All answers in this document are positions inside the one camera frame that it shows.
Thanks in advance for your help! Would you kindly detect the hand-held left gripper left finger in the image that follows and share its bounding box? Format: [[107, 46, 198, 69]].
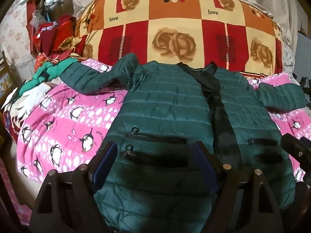
[[29, 141, 119, 233]]

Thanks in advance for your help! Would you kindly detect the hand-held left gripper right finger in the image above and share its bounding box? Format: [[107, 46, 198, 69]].
[[191, 142, 293, 233]]

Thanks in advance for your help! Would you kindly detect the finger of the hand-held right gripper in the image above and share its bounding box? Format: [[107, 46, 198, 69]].
[[281, 133, 304, 173], [300, 136, 311, 162]]

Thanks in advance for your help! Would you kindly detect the green quilted jacket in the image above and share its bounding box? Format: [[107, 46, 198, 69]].
[[59, 53, 309, 233]]

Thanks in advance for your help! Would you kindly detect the pile of red clothes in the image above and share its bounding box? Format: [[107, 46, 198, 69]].
[[29, 15, 78, 62]]

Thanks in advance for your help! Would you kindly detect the pink penguin print blanket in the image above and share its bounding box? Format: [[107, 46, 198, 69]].
[[15, 58, 311, 185]]

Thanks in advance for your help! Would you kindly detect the black stand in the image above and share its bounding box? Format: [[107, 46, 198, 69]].
[[292, 74, 311, 96]]

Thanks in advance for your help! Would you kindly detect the grey floral sheet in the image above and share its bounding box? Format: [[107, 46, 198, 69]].
[[279, 22, 296, 74]]

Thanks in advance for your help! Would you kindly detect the white patterned cloth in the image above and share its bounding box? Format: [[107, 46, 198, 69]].
[[1, 83, 59, 118]]

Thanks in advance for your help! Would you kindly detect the green cloth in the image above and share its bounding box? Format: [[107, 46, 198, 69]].
[[19, 58, 84, 96]]

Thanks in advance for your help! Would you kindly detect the rose patterned checkered quilt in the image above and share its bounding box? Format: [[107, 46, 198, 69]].
[[74, 0, 285, 77]]

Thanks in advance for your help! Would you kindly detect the clear plastic bag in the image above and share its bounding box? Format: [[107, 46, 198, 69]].
[[44, 0, 71, 17]]

